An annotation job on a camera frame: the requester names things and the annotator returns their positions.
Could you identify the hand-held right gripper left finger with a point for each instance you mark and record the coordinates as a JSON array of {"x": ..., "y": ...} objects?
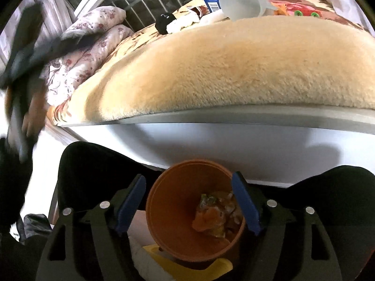
[{"x": 131, "y": 207}]

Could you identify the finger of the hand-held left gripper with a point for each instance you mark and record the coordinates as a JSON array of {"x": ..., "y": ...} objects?
[{"x": 73, "y": 42}]

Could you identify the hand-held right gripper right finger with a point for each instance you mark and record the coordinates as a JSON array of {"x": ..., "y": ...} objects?
[{"x": 247, "y": 207}]

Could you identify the orange plastic bin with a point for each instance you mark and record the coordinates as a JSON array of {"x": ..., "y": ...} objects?
[{"x": 175, "y": 210}]

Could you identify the person's left forearm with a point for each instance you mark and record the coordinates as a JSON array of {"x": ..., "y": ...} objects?
[{"x": 11, "y": 187}]

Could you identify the person's left hand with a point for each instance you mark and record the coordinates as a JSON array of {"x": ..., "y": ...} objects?
[{"x": 33, "y": 117}]

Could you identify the folded white floral quilt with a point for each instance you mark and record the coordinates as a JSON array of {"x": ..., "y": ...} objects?
[{"x": 88, "y": 52}]

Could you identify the white sheer curtain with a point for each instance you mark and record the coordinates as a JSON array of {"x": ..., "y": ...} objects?
[
  {"x": 348, "y": 0},
  {"x": 52, "y": 11}
]

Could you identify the crumpled colourful wrappers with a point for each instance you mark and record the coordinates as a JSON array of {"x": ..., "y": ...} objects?
[{"x": 211, "y": 219}]

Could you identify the white plastic bag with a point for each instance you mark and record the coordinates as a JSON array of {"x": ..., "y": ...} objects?
[{"x": 140, "y": 256}]

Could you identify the yellow plastic piece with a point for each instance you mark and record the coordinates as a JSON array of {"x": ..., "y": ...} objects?
[{"x": 205, "y": 267}]

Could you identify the white barred window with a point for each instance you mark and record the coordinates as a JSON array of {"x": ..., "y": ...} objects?
[{"x": 140, "y": 0}]

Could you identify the black sock ball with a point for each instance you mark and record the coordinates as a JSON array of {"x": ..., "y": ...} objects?
[{"x": 164, "y": 23}]

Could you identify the grey cloth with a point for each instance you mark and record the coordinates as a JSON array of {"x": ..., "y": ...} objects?
[{"x": 32, "y": 228}]

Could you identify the crumpled white tissue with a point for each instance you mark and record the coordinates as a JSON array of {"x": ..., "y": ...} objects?
[
  {"x": 212, "y": 18},
  {"x": 183, "y": 23}
]

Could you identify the red brown wrapper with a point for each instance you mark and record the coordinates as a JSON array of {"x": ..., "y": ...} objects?
[{"x": 197, "y": 11}]

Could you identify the beige floral blanket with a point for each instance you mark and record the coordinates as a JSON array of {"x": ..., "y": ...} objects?
[{"x": 234, "y": 64}]

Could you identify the blue carton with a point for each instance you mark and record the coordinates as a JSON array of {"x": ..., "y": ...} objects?
[{"x": 212, "y": 4}]

